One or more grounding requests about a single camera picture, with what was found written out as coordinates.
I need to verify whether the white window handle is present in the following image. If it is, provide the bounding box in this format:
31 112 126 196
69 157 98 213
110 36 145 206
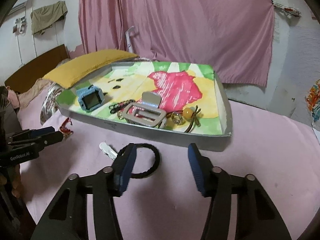
125 25 137 53

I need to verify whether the black hair tie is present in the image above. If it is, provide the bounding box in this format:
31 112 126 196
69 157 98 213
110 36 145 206
116 143 161 179

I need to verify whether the painted shallow cardboard tray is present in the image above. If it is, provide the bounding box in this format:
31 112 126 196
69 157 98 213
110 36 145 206
56 61 233 152

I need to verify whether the blue smart watch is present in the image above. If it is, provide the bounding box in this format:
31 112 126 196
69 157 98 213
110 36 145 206
76 85 105 112

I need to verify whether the amber bead hair tie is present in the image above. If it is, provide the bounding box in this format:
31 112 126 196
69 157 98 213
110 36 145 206
164 104 202 133

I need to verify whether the small wall shelf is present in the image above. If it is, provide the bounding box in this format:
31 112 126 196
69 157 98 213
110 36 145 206
272 2 302 17

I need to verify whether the yellow pillow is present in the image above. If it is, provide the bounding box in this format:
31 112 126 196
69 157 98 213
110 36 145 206
43 49 138 89

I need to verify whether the wall switch outlet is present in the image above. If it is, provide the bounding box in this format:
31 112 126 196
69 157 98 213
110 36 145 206
12 16 27 34

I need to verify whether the pink bed sheet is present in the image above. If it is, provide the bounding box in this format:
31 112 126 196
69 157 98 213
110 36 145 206
21 102 319 239

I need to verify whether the pink curtain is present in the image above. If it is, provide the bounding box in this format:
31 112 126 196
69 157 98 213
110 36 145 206
79 0 274 87

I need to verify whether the brown wooden headboard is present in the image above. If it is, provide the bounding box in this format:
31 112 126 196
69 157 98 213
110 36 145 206
4 44 69 94

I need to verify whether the gold ring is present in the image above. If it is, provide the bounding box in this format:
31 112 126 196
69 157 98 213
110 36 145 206
171 112 186 126

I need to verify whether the left hand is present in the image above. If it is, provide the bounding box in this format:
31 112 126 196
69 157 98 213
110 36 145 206
1 164 22 198

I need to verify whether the red string bracelet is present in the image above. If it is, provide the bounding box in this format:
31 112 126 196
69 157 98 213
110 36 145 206
58 117 74 138

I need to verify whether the black beaded bracelet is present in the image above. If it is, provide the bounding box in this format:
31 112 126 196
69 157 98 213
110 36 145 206
108 99 136 114

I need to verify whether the olive green hanging cloth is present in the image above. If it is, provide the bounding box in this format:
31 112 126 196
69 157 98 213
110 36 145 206
30 1 68 35

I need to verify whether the grey plastic flip-lid box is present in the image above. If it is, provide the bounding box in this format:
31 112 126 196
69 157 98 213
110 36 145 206
122 92 167 128

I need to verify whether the white hair clip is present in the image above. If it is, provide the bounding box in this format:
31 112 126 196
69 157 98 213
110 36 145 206
99 142 118 160

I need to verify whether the floral satin pillow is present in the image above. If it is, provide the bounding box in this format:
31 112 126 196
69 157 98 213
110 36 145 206
40 84 64 125

